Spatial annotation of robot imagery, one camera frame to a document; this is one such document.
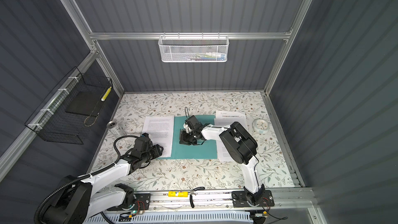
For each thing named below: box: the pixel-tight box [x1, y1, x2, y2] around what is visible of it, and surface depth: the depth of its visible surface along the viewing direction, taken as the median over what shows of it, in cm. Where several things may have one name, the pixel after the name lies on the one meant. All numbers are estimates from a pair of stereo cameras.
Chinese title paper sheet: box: [214, 110, 248, 130], surface depth 108 cm
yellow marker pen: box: [100, 86, 112, 102], surface depth 83 cm
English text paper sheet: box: [141, 115, 175, 158], surface depth 101 cm
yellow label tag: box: [167, 190, 189, 198], surface depth 76 cm
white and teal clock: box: [252, 118, 270, 134], surface depth 101 cm
